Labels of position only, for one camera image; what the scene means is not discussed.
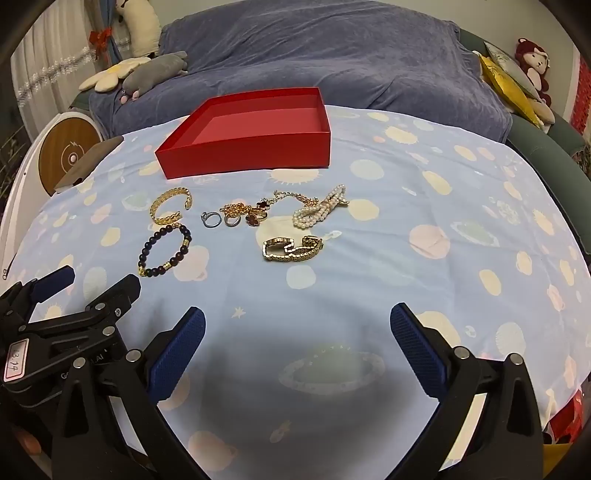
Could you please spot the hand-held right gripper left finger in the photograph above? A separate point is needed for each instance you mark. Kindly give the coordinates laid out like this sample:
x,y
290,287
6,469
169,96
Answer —
x,y
178,355

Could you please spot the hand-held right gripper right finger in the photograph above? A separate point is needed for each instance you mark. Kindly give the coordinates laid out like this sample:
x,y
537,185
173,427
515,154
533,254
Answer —
x,y
418,350

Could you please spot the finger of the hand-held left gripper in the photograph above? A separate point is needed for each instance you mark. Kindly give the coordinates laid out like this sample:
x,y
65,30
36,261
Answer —
x,y
115,295
55,280

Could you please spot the gold watch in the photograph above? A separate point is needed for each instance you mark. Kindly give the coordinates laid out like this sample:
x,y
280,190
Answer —
x,y
295,256

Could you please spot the red cardboard box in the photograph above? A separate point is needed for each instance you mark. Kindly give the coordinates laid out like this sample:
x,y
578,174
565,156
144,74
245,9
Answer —
x,y
240,147

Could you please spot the brown bike saddle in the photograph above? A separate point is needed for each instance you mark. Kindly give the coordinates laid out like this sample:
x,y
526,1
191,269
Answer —
x,y
92,161

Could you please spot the white exercise bike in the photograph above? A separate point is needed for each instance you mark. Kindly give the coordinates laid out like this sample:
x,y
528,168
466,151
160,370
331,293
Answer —
x,y
60,152

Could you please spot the red bag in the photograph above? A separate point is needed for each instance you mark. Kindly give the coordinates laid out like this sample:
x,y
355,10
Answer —
x,y
565,420

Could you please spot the white curtain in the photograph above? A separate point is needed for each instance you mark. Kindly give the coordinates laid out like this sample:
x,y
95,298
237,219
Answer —
x,y
46,69

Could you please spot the flower plush pillow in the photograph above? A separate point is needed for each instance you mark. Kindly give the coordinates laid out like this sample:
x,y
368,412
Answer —
x,y
111,76

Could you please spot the grey plush toy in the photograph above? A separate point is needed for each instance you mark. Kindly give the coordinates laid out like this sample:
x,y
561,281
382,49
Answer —
x,y
152,74

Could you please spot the blue curtain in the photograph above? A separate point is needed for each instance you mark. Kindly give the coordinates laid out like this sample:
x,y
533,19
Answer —
x,y
112,46

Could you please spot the red bow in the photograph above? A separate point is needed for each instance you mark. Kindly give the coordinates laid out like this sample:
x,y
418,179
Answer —
x,y
99,37

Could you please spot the white plush toy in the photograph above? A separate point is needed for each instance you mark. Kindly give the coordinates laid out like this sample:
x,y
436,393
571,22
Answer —
x,y
143,27

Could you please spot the yellow pillow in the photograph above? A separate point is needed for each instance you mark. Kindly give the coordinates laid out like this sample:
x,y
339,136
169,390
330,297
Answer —
x,y
508,87

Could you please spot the grey patterned pillow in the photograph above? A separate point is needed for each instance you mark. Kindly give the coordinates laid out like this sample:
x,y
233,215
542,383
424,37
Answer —
x,y
508,60

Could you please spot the blue-covered sofa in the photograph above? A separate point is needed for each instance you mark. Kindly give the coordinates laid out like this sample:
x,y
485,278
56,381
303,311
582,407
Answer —
x,y
323,55

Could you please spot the red monkey plush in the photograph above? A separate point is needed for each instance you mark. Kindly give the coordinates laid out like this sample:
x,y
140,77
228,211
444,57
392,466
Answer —
x,y
535,60

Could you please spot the red wall hanging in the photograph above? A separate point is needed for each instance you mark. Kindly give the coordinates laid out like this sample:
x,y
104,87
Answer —
x,y
581,101

